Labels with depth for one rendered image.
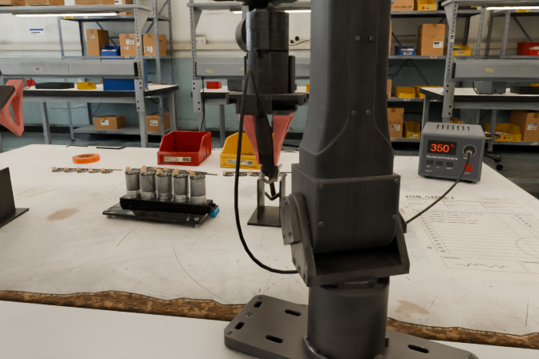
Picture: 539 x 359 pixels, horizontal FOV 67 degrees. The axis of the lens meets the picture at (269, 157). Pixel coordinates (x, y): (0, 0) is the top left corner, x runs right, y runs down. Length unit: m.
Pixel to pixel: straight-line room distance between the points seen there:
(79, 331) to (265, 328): 0.17
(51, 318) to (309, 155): 0.29
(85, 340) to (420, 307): 0.31
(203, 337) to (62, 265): 0.23
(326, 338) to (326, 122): 0.16
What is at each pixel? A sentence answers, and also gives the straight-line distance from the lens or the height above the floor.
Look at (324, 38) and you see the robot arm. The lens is 0.30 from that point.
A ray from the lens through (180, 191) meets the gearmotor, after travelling 0.64.
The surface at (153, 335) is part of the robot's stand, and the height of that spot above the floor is 0.75.
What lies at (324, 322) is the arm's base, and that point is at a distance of 0.33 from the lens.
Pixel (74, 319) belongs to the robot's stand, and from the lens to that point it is 0.45.
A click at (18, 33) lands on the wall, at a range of 6.40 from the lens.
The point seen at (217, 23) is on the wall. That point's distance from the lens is 5.17.
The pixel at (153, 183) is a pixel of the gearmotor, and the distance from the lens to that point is 0.67.
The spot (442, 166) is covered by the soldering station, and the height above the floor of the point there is 0.78.
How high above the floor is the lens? 0.99
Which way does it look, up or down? 14 degrees down
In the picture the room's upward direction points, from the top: straight up
